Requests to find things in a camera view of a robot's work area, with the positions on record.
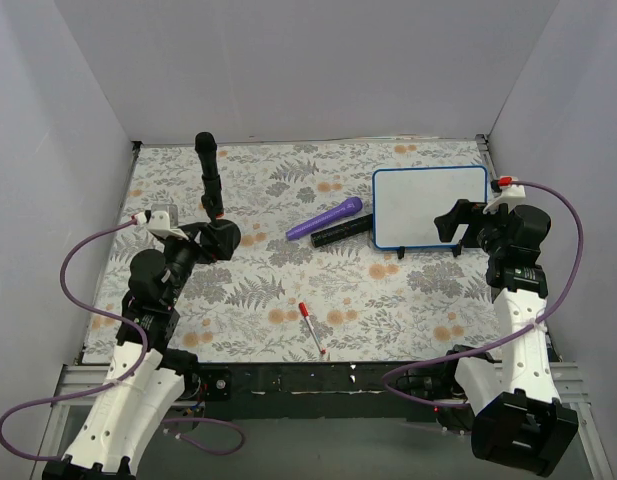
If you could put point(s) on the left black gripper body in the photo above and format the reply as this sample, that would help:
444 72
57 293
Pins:
208 238

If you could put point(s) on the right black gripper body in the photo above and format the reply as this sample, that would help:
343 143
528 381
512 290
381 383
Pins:
465 220

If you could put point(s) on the blue framed whiteboard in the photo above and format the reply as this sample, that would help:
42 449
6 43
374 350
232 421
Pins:
407 200

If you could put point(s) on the red whiteboard marker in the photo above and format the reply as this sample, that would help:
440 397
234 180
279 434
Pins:
307 318

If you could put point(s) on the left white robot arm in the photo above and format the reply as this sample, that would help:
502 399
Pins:
145 375

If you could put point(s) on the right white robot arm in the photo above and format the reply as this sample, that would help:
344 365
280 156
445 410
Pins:
519 418

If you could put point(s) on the black whiteboard stand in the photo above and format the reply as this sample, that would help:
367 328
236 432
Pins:
454 249

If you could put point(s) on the black glitter microphone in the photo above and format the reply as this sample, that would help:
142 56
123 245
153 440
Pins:
342 231

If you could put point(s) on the black microphone on stand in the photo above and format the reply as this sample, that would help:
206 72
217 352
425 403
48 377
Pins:
206 149

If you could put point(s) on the floral table mat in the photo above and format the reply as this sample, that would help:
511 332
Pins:
365 304

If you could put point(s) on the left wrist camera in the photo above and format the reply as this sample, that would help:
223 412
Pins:
161 221

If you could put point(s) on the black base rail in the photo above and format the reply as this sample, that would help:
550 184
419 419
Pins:
321 390

